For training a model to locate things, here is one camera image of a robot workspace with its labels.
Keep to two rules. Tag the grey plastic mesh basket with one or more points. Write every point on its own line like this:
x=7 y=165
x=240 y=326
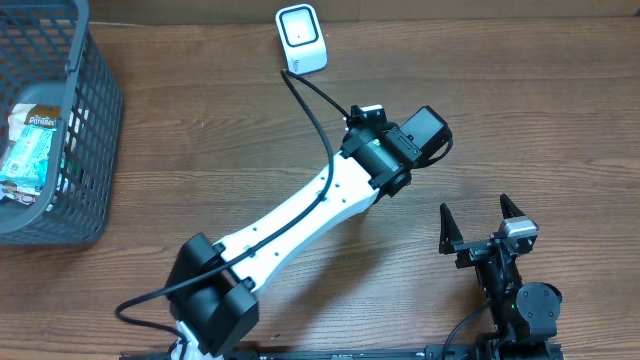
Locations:
x=49 y=57

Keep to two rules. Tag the teal white snack packet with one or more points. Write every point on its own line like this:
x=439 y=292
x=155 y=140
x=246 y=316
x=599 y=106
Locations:
x=26 y=166

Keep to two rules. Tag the red white packet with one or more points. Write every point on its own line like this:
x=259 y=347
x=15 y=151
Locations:
x=13 y=192

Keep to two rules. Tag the brown white snack packet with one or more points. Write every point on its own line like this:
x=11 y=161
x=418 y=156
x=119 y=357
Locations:
x=22 y=115

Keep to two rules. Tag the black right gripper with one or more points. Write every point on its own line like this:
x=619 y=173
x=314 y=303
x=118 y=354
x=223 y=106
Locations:
x=480 y=248

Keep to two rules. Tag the white barcode scanner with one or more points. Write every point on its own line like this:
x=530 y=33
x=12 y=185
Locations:
x=302 y=39

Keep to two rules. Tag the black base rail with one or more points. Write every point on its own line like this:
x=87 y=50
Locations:
x=430 y=352

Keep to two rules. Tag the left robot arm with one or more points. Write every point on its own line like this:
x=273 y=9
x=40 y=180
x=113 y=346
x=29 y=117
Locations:
x=376 y=159

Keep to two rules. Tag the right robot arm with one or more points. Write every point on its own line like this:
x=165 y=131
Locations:
x=524 y=314

